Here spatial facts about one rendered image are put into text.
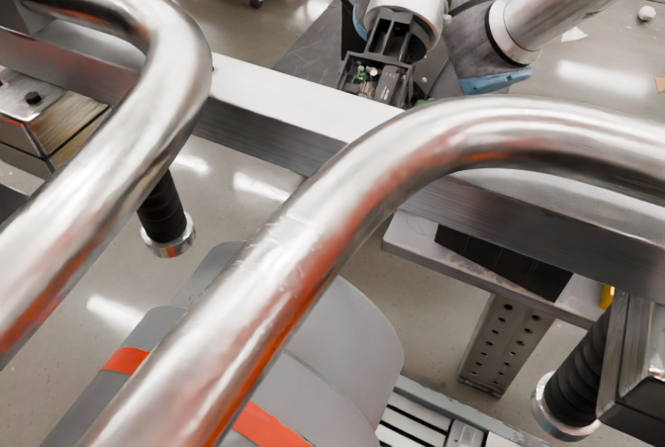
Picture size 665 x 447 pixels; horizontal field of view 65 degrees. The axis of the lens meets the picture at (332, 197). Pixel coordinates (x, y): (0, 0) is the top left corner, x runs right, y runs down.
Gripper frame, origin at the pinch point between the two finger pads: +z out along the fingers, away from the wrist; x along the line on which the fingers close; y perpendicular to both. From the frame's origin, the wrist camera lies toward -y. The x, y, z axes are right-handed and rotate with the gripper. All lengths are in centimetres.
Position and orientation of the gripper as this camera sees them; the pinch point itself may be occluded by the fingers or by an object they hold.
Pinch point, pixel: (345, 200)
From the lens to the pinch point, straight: 57.1
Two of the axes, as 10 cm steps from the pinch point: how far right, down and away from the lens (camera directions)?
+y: -1.6, -2.9, -9.4
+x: 9.3, 2.8, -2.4
